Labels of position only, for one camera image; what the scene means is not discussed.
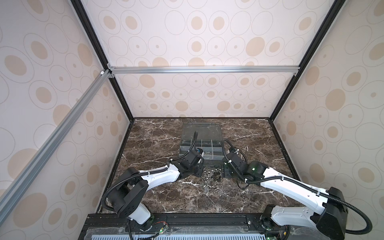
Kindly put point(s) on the right black corner post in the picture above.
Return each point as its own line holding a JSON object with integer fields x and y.
{"x": 319, "y": 36}

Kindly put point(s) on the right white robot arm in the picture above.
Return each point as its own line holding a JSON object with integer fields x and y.
{"x": 322, "y": 209}

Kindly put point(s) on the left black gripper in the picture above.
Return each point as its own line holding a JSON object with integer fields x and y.
{"x": 200, "y": 168}

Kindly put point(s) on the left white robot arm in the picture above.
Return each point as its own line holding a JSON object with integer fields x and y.
{"x": 125, "y": 196}

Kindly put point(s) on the horizontal aluminium rail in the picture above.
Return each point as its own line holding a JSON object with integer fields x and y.
{"x": 204, "y": 70}

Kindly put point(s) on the diagonal aluminium rail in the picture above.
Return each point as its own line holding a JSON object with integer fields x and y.
{"x": 21, "y": 184}

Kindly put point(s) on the black corner post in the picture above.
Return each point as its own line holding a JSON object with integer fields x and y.
{"x": 319, "y": 36}
{"x": 94, "y": 40}

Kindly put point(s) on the clear plastic organizer box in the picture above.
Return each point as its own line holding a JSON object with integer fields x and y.
{"x": 209, "y": 140}

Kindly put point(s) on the left black corner post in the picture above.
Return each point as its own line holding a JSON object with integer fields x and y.
{"x": 94, "y": 40}

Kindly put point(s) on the black base frame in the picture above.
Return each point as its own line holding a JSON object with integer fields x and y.
{"x": 192, "y": 227}

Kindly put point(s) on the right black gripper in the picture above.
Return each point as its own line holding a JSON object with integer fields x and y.
{"x": 225, "y": 172}

